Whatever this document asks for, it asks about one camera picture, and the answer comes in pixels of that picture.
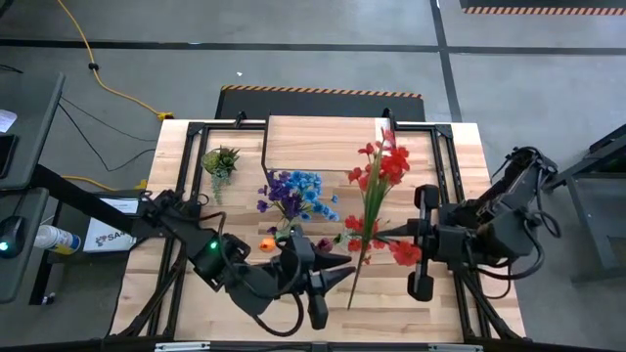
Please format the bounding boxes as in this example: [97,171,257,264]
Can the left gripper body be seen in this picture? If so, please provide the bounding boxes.
[278,228,330,331]

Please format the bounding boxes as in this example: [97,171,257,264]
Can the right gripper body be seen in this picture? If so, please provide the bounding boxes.
[407,184,478,302]

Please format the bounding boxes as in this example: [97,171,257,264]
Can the orange artificial tulip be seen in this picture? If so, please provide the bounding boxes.
[257,229,290,254]

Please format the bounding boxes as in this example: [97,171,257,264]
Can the purple artificial flower bunch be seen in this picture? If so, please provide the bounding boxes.
[255,169,305,235]

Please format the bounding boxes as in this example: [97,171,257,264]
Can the blue artificial flower bunch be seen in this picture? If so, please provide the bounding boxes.
[285,170,341,226]

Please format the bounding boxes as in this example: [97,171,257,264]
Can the smooth clear glass vase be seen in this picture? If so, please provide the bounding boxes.
[276,217,302,241]

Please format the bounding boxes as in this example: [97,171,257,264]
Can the green succulent plant in pot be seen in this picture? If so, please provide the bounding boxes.
[200,145,242,206]

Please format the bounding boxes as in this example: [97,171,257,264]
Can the dark metal stand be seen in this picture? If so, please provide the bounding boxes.
[542,124,626,287]

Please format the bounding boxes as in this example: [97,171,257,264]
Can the black hazard-striped floor mat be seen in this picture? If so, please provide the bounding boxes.
[214,84,426,122]
[459,0,626,16]

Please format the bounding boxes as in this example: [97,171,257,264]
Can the white cardboard box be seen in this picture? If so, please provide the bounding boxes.
[81,197,143,254]

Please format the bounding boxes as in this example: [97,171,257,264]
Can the white spray bottle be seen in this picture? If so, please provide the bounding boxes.
[32,224,83,256]

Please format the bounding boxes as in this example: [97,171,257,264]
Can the black computer mouse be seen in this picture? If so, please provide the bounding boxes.
[0,215,26,259]

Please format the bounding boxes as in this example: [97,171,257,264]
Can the black desk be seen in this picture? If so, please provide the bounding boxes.
[0,71,148,307]

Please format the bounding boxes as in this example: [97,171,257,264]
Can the black phone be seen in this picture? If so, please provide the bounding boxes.
[0,134,20,180]

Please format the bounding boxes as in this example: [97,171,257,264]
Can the white paper sheet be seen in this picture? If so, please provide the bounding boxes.
[0,108,19,134]

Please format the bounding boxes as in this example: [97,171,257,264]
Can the wooden shelf with black frame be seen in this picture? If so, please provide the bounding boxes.
[260,108,400,190]

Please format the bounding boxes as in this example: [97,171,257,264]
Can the yellow cable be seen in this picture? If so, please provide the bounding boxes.
[54,0,175,122]
[61,174,149,192]

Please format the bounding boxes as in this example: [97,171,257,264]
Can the black floor cable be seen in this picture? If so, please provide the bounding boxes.
[56,102,157,173]
[57,95,158,144]

